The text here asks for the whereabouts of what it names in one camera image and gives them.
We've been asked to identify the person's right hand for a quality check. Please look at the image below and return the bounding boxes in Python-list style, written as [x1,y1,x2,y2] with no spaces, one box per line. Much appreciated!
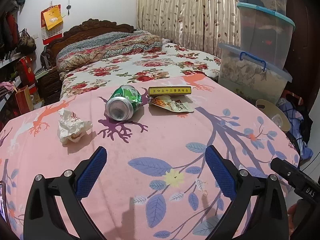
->
[287,203,297,236]

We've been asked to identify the blue clothes pile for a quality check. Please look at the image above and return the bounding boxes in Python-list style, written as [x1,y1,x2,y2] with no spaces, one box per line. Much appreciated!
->
[277,89,313,163]

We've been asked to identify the clear storage box blue handle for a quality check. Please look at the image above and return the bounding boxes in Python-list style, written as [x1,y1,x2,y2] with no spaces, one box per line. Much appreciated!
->
[218,43,292,104]

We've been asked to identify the yellow spice box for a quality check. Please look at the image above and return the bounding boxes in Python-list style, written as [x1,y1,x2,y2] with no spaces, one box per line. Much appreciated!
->
[148,86,192,97]

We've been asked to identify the crushed green soda can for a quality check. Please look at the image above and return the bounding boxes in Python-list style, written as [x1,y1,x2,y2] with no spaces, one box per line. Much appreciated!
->
[105,85,142,121]

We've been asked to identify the white red floral bedsheet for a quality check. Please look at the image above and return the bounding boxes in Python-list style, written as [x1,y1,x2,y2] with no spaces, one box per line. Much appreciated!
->
[60,43,221,100]

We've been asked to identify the pink floral blanket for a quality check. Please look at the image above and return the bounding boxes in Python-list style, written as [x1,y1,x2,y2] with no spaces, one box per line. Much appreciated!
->
[1,74,299,239]

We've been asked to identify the cluttered shelf unit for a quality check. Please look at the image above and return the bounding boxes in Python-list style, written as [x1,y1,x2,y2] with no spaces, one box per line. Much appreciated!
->
[1,0,36,124]

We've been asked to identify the beige leaf pattern curtain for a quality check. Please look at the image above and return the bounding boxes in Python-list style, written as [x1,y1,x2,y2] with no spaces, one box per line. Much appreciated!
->
[137,0,241,57]

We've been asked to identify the foil snack wrapper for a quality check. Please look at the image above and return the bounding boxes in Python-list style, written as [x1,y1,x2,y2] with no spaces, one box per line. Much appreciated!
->
[149,95,194,113]

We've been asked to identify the white paper wrapper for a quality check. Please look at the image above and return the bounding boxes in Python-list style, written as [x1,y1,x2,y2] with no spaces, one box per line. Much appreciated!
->
[57,108,93,145]

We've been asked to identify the dark wooden headboard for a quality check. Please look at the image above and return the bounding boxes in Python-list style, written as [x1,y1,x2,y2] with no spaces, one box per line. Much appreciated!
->
[39,18,137,71]

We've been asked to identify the folded patterned quilt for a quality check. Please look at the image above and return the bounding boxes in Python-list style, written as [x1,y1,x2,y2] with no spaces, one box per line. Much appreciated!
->
[56,30,163,76]

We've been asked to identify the red yellow wall calendar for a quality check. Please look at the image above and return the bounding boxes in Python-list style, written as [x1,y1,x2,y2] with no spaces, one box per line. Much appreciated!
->
[41,4,63,45]

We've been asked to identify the clear storage box teal lid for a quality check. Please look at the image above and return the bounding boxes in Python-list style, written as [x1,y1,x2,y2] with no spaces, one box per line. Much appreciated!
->
[237,2,296,69]

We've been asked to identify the hanging keys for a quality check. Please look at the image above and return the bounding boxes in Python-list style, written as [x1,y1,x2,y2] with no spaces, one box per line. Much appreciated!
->
[66,0,71,16]

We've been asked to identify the smartphone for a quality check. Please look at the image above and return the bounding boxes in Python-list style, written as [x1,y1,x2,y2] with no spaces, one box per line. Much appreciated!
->
[0,181,7,222]

